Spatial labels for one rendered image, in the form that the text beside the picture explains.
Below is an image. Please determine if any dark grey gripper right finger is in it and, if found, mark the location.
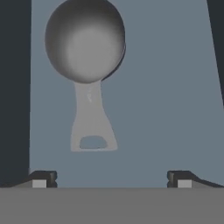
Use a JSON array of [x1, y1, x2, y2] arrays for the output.
[[166, 170, 224, 189]]

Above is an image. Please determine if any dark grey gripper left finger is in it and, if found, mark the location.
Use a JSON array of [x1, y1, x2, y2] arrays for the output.
[[11, 170, 59, 189]]

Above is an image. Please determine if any blue-grey open drawer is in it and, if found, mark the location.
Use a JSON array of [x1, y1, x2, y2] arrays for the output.
[[0, 0, 224, 189]]

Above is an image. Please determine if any grey measuring cup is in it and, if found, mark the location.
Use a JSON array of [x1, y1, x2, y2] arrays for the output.
[[44, 0, 127, 152]]

